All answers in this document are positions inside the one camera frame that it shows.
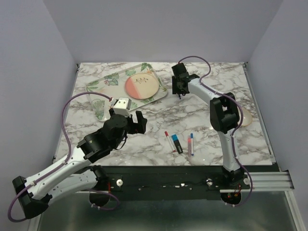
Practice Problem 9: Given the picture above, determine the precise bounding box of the white pen red tip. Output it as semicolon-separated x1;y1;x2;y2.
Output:
165;131;176;153

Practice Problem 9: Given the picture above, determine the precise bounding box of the pink pen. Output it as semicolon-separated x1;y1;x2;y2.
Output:
188;136;192;156

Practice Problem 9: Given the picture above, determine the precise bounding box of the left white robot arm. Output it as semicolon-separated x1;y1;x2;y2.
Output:
12;108;147;220

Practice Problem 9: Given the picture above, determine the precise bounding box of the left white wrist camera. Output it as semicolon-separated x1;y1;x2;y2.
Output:
113;97;132;117

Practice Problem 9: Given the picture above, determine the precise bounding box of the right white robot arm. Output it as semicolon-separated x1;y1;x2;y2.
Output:
172;63;243;189

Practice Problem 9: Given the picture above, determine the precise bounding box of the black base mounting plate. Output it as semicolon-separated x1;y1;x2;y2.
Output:
77;165;256;201

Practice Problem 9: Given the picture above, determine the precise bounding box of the leaf patterned tray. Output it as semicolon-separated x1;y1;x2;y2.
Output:
85;63;167;111

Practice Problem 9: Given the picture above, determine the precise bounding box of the small patterned bowl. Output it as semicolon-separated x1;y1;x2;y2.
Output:
242;107;253;127

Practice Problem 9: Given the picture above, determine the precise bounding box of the black marker blue tip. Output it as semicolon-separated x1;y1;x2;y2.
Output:
171;134;183;154

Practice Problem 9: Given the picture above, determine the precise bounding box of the white pen blue tip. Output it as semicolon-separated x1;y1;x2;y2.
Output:
190;133;194;156

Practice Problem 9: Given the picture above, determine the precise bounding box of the pink cream plate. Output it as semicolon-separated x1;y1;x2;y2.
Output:
125;73;159;100

